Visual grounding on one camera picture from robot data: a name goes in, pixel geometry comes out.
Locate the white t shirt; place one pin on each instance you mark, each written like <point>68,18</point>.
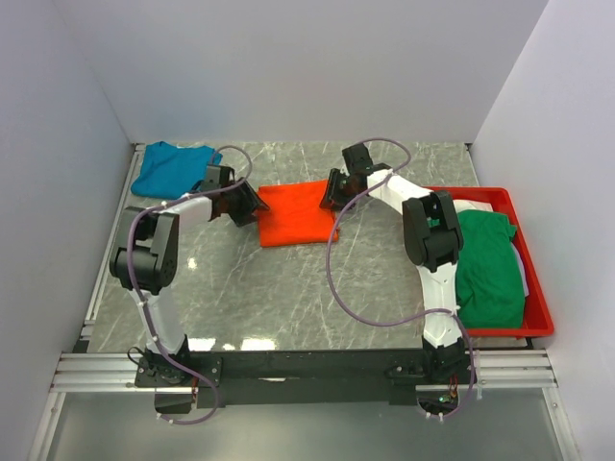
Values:
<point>464,205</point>

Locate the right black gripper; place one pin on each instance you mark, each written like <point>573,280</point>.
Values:
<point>332,192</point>

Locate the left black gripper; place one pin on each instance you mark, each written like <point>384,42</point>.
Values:
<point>250,204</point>

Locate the orange t shirt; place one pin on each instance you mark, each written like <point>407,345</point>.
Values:
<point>294,216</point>

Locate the folded blue t shirt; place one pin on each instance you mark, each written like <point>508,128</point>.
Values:
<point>167,172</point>

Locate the black base beam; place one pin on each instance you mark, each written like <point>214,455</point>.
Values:
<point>277,377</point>

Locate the lavender t shirt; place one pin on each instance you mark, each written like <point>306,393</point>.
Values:
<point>522,270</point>

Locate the aluminium frame rail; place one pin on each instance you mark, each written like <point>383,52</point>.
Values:
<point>82,372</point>

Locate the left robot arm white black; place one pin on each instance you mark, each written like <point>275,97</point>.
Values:
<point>145,253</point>

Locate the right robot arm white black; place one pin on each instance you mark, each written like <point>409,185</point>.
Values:
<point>432,238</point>

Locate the green t shirt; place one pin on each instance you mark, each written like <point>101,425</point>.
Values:
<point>488,282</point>

